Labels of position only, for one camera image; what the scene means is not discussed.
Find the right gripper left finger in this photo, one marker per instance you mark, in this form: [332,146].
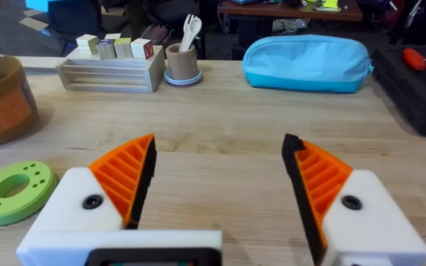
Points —
[98,199]

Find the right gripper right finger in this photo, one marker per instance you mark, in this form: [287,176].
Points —
[346,207]

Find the green disc with holes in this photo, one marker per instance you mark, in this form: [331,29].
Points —
[11,192]

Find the wooden crate with blocks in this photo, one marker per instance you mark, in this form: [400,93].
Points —
[113,66]

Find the black tool case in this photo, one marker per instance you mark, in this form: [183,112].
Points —
[416,88]

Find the brown tub with toys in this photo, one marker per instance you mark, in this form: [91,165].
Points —
[2,99]

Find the round coaster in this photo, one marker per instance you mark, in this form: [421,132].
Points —
[182,79]

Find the blue zip bag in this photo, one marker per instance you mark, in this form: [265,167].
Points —
[305,64]

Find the brown cup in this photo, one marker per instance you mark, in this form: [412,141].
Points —
[182,61]

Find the white plastic fork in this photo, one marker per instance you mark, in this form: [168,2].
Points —
[186,31]

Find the white plastic spoon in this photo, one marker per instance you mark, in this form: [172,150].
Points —
[192,31]

